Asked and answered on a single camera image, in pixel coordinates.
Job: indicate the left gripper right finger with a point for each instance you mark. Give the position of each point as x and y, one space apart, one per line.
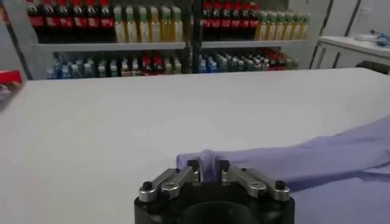
253 182

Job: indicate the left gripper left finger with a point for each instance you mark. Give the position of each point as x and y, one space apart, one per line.
173 182

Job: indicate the lavender purple T-shirt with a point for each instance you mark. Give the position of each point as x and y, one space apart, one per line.
320 158

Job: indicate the small white-cap dark drink bottle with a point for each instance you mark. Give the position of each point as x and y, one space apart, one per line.
102 69
265 63
257 64
249 64
241 64
125 68
113 69
135 68

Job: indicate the small red-cap cola bottle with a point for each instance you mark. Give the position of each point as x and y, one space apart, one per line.
281 60
147 65
273 61
158 65

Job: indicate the small green-tinted water bottle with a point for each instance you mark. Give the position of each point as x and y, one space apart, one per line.
76 70
224 64
88 70

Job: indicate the glass-door beverage display cooler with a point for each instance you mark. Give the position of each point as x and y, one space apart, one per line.
188 58

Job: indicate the shelf of drink bottles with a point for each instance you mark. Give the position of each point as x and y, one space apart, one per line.
198 58

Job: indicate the white cooler shelf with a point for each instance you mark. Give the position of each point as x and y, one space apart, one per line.
106 46
253 44

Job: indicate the green-cap yellow tea bottle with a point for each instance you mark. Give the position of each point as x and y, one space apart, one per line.
304 27
279 29
131 29
154 29
177 29
143 29
270 29
166 29
261 29
119 29
288 28
296 28

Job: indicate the black-framed open cooler door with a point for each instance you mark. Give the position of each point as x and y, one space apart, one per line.
321 33
18 50

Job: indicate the white side table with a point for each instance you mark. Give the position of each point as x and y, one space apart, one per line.
344 42

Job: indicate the white tray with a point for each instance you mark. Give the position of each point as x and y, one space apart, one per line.
364 37

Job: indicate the small blue item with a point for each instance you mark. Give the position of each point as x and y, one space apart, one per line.
382 39

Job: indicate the red bear-print T-shirt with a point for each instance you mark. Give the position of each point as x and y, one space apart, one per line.
10 77

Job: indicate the tall clear white-cap bottle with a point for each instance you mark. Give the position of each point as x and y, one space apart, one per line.
364 21

